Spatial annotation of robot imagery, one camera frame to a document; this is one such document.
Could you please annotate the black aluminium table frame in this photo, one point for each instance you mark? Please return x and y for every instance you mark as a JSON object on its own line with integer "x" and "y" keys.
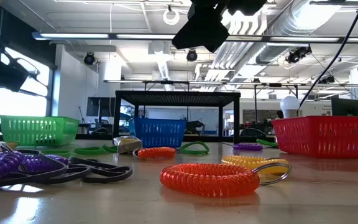
{"x": 98, "y": 137}

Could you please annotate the long ceiling light strip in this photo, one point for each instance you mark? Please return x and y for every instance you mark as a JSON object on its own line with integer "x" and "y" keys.
{"x": 73, "y": 35}

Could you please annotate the orange coil wristband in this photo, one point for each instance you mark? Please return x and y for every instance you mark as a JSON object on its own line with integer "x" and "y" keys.
{"x": 210, "y": 180}
{"x": 157, "y": 153}

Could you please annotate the white bulb on metal base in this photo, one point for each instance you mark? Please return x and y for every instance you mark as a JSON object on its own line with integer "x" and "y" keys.
{"x": 289, "y": 105}

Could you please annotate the large bright window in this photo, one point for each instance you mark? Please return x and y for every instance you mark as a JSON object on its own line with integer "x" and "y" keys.
{"x": 20, "y": 93}

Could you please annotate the black office chair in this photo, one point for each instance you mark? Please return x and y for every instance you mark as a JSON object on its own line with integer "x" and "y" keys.
{"x": 194, "y": 126}

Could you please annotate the blue plastic basket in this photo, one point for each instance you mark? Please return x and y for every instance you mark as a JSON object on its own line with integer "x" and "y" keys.
{"x": 160, "y": 132}

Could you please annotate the black perforated metal shelf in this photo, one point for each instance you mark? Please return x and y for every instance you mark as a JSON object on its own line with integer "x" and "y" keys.
{"x": 179, "y": 99}

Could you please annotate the dark computer monitor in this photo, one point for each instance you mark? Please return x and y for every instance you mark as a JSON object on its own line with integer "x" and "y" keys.
{"x": 346, "y": 107}
{"x": 99, "y": 107}

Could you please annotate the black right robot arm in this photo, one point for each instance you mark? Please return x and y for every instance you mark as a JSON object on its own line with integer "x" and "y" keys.
{"x": 247, "y": 6}

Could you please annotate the yellow packet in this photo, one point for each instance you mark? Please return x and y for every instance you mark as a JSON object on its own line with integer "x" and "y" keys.
{"x": 127, "y": 144}

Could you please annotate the green rubber band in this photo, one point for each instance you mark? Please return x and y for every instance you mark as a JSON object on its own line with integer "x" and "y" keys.
{"x": 266, "y": 143}
{"x": 194, "y": 152}
{"x": 89, "y": 151}
{"x": 109, "y": 148}

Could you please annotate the yellow coil wristband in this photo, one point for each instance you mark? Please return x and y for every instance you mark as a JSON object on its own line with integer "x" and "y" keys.
{"x": 241, "y": 161}

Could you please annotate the black ceiling spotlight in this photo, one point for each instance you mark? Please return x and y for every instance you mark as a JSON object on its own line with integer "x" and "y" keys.
{"x": 192, "y": 55}
{"x": 89, "y": 58}
{"x": 297, "y": 55}

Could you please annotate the red plastic basket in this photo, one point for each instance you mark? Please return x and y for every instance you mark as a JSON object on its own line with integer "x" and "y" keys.
{"x": 328, "y": 137}

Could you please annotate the green plastic basket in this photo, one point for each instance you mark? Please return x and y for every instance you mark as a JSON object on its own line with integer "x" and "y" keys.
{"x": 39, "y": 130}

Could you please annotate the black rubber band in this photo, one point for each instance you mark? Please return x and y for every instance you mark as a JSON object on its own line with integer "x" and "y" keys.
{"x": 117, "y": 177}
{"x": 84, "y": 178}

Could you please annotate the purple coil wristbands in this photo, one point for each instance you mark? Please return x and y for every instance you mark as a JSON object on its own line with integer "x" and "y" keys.
{"x": 17, "y": 182}

